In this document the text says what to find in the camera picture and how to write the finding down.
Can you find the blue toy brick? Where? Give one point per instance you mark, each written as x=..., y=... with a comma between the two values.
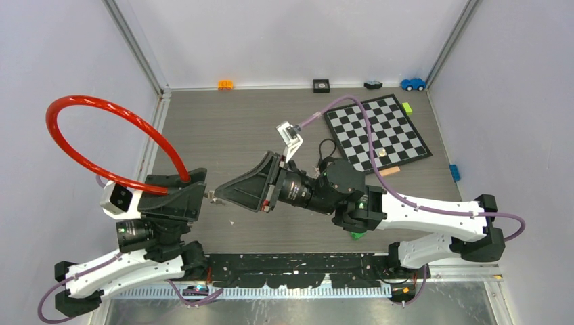
x=455, y=173

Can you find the small black toy car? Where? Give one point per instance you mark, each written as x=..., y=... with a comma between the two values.
x=372, y=85

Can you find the blue toy car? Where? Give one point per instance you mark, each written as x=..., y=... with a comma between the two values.
x=417, y=84

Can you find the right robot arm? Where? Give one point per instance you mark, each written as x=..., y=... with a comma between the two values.
x=451, y=229

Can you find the red hose lock keys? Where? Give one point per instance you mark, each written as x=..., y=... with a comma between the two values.
x=210, y=196

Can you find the small black box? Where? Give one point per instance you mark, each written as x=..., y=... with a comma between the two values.
x=321, y=85

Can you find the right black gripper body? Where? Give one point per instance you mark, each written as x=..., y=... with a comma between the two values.
x=275, y=188

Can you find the black white chessboard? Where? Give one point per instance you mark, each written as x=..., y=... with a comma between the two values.
x=391, y=130

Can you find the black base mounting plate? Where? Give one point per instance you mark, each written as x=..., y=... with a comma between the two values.
x=298, y=270

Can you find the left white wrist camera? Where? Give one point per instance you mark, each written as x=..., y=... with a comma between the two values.
x=119, y=202

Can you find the aluminium front rail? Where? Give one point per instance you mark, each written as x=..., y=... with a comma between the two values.
x=393, y=290

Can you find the orange toy block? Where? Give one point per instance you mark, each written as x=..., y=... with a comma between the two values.
x=225, y=85

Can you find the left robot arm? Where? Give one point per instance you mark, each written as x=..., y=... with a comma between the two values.
x=149, y=229

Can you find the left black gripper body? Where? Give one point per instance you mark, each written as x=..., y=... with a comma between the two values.
x=174, y=210

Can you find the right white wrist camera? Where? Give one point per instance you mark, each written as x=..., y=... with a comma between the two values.
x=291, y=137

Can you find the green toy brick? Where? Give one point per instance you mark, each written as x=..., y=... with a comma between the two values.
x=356, y=235

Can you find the tan wooden block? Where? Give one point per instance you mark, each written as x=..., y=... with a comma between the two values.
x=390, y=171

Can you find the lime green block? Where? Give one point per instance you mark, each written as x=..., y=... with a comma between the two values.
x=408, y=109

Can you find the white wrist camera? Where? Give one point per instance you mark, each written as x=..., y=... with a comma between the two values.
x=291, y=137
x=119, y=202

